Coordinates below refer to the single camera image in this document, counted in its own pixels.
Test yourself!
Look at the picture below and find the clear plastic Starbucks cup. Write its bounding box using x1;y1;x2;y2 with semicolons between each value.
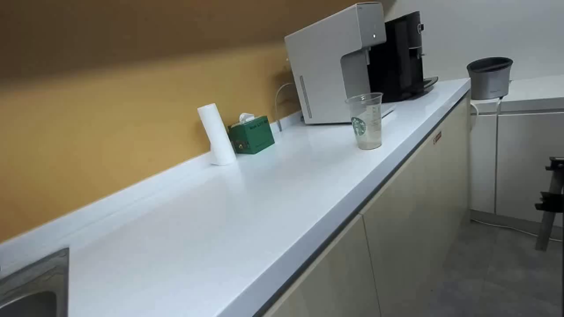
346;92;383;150

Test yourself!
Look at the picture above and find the white water dispenser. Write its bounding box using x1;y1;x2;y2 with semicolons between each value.
286;2;386;123

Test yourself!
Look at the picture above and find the green tissue box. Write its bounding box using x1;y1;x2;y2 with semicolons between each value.
227;116;275;155

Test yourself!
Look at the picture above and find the white paper towel roll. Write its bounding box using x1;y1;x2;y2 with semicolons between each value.
198;104;236;166

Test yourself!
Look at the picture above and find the beige cabinet door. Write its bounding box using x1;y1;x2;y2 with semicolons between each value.
265;218;381;317
361;99;469;317

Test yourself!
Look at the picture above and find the black coffee machine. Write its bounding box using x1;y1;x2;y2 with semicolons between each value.
368;11;439;102

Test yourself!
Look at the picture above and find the grey round bin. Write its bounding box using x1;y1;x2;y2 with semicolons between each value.
467;56;513;100

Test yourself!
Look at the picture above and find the stainless steel sink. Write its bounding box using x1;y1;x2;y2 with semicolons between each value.
0;248;69;317

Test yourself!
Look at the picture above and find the black camera tripod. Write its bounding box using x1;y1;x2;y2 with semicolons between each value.
536;157;564;252

